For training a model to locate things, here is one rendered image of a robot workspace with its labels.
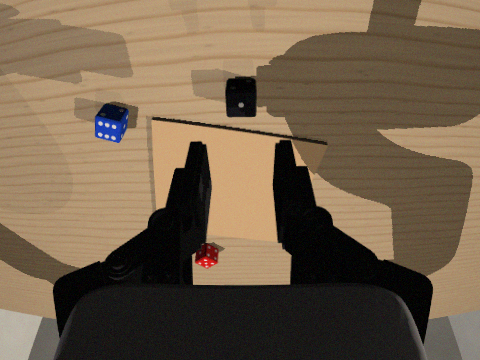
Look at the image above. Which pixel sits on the tan flat mat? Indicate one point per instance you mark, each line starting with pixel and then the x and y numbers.
pixel 241 166

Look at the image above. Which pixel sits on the dark red die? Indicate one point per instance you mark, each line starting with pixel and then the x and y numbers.
pixel 207 257

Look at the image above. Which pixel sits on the black die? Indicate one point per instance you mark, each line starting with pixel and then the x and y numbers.
pixel 241 97

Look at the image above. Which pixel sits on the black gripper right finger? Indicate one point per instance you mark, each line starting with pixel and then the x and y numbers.
pixel 321 253

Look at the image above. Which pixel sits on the blue die with white pips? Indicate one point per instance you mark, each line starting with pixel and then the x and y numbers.
pixel 111 123

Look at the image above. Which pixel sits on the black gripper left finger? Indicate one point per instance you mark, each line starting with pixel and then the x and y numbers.
pixel 164 250

